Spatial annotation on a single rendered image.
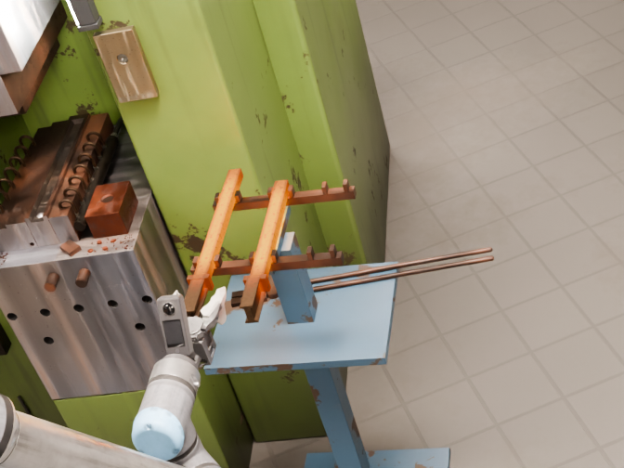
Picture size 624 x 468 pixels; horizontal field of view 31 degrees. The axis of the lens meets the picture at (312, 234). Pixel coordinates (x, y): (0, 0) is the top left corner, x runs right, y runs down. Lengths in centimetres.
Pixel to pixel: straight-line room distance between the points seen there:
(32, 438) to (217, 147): 107
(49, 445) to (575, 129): 279
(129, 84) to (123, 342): 64
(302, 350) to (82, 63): 99
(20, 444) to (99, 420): 130
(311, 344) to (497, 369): 99
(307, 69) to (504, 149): 131
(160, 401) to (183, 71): 80
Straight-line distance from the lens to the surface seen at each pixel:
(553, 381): 321
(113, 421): 295
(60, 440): 171
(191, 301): 216
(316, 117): 300
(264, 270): 217
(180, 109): 251
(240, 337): 246
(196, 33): 240
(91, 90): 295
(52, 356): 282
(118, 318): 267
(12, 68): 238
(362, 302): 245
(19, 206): 268
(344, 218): 320
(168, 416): 196
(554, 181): 388
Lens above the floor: 235
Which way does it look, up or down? 37 degrees down
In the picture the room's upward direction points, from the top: 17 degrees counter-clockwise
